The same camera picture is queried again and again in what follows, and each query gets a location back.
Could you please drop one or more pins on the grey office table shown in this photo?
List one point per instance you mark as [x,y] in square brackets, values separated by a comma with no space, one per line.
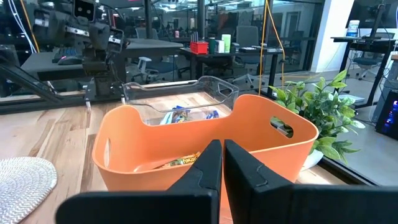
[149,46]

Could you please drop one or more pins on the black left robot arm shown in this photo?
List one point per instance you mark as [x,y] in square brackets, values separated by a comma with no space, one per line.
[96,68]

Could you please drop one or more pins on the white blue office chair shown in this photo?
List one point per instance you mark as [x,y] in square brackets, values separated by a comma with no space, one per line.
[161,67]

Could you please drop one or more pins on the green potted plant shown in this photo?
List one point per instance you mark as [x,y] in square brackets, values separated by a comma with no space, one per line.
[320,105]

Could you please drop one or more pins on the black backlit keyboard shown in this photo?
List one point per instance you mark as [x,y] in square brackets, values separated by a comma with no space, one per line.
[62,52]

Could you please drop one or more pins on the light green container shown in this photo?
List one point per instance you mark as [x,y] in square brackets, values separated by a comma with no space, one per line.
[226,42]

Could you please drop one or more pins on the green orange Chewy bar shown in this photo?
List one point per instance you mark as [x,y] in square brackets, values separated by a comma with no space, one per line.
[186,160]

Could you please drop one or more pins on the orange plastic basket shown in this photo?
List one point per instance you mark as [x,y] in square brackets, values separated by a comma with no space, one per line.
[242,124]

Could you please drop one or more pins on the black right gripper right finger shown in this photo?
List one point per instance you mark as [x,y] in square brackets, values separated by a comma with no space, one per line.
[295,205]

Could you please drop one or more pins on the black computer mouse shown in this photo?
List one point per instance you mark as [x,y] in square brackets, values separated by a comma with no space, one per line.
[71,61]

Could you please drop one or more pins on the red pen box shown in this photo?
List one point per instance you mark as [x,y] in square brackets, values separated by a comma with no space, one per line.
[199,48]

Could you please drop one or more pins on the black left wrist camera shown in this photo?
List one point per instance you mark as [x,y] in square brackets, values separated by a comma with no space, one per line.
[84,9]

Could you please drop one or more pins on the black standing desk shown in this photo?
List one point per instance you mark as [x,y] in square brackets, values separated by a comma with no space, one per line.
[357,42]

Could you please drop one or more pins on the black office desk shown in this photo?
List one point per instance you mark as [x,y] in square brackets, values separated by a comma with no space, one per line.
[248,53]

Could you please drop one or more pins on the clear plastic bin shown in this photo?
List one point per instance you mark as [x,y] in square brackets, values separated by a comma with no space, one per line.
[136,93]

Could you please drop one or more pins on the computer tower with lights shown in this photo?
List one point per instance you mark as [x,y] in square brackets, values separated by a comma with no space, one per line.
[388,121]

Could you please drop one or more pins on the dark green cup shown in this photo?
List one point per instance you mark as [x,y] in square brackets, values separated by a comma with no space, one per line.
[212,46]

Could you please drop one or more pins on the small pink can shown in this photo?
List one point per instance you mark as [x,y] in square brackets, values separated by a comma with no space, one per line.
[177,34]

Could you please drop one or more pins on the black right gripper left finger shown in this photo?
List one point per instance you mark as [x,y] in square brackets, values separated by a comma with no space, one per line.
[155,208]

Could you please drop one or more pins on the round woven beige mat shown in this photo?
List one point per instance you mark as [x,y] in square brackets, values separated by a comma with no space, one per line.
[21,189]

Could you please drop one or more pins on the black computer monitor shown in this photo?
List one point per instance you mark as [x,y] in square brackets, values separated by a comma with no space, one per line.
[363,14]

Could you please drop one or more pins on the grey office chair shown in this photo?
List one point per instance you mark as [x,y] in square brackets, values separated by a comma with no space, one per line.
[248,35]

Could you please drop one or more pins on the white blue wipes canister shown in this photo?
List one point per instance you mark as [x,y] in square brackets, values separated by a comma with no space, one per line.
[353,29]

